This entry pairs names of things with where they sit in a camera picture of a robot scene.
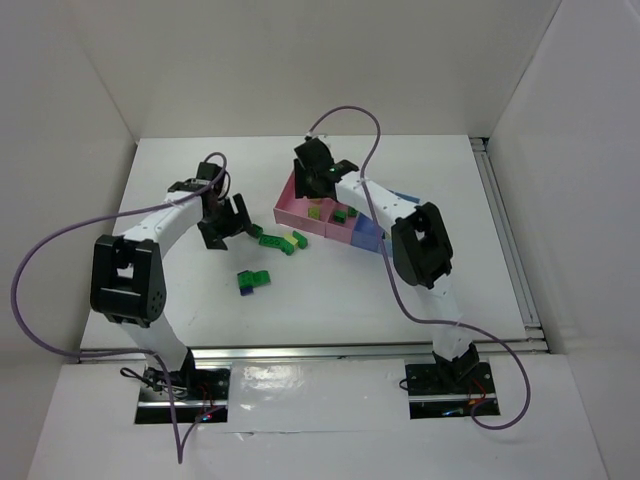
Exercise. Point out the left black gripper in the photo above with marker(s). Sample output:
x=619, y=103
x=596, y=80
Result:
x=225, y=223

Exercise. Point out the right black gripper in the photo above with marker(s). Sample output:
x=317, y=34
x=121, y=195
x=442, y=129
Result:
x=310, y=181

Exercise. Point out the light yellow lego brick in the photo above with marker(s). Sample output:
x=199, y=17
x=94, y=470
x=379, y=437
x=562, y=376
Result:
x=314, y=212

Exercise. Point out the small green corner lego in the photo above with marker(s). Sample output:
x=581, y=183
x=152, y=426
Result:
x=256, y=231

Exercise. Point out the pink and blue compartment tray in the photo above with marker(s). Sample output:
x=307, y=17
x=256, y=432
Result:
x=345, y=223

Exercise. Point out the small green lego brick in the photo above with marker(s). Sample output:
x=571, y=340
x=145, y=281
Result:
x=339, y=216

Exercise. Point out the green and blue lego stack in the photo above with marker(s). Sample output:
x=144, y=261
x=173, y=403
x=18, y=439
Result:
x=248, y=281

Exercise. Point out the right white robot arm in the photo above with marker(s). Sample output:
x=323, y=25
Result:
x=421, y=249

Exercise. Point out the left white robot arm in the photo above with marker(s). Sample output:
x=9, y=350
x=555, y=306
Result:
x=128, y=282

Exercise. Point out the green yellow lego cluster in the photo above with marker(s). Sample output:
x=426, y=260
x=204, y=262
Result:
x=295, y=241

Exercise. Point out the green long lego brick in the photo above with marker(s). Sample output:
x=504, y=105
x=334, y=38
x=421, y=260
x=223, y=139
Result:
x=271, y=241

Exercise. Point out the aluminium rail front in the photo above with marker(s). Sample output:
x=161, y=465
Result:
x=362, y=351

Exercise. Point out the aluminium rail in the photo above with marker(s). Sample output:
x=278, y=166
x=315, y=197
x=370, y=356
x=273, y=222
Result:
x=519, y=281
x=362, y=351

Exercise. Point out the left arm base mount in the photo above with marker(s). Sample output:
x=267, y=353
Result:
x=206, y=401

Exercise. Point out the aluminium rail right side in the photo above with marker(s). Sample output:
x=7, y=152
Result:
x=519, y=281

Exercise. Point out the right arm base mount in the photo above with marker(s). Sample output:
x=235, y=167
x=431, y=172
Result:
x=430, y=397

